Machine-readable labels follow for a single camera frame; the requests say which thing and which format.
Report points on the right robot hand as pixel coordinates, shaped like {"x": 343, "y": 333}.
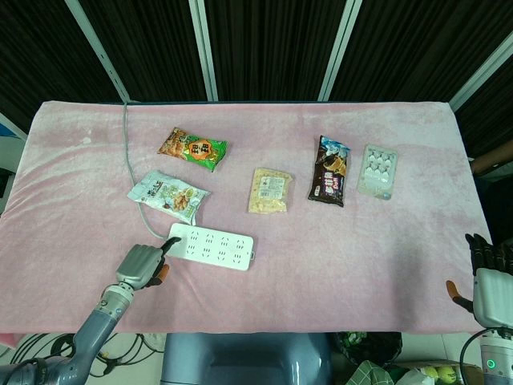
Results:
{"x": 491, "y": 280}

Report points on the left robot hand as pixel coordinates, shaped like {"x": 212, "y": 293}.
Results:
{"x": 136, "y": 264}

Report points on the white power strip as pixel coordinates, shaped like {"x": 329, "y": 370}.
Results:
{"x": 210, "y": 246}

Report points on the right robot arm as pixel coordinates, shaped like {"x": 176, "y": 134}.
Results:
{"x": 495, "y": 357}

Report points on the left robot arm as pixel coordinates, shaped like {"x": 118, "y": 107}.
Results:
{"x": 86, "y": 329}

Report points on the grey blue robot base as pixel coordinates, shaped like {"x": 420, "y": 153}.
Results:
{"x": 246, "y": 359}

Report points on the white snack bag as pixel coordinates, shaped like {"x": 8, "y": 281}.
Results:
{"x": 168, "y": 196}

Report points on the pink plush table cloth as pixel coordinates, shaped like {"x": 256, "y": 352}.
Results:
{"x": 248, "y": 216}

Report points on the green orange snack bag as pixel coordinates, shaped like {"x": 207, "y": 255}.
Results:
{"x": 192, "y": 149}

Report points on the green checkered bag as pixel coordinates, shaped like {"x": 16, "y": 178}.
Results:
{"x": 380, "y": 375}

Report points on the clear yellow snack packet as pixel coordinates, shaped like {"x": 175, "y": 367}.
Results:
{"x": 270, "y": 190}

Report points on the white blister candy pack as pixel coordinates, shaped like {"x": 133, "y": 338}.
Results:
{"x": 377, "y": 170}

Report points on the dark brown chocolate snack bag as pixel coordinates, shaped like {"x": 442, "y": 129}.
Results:
{"x": 330, "y": 172}

